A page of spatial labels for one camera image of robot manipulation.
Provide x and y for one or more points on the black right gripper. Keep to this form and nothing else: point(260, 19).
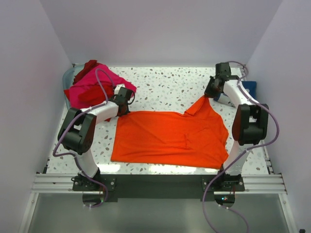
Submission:
point(208, 92)

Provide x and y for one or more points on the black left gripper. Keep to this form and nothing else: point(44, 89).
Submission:
point(127, 111)

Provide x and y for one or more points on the orange t-shirt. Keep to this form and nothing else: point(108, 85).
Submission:
point(196, 138)

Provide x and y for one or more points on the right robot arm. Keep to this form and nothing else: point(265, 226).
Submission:
point(248, 129)

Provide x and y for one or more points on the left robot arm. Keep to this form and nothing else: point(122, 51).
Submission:
point(76, 136)

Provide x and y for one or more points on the pink t-shirt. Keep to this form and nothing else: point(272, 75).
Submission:
point(100, 75)

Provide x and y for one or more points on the folded blue printed t-shirt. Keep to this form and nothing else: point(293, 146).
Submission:
point(235, 94)

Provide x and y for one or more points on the dark red t-shirt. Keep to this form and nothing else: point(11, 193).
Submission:
point(88, 66)

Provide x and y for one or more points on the light blue plastic basket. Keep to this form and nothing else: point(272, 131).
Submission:
point(67, 80)

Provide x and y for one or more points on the aluminium rail frame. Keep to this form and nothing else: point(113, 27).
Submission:
point(254, 184)

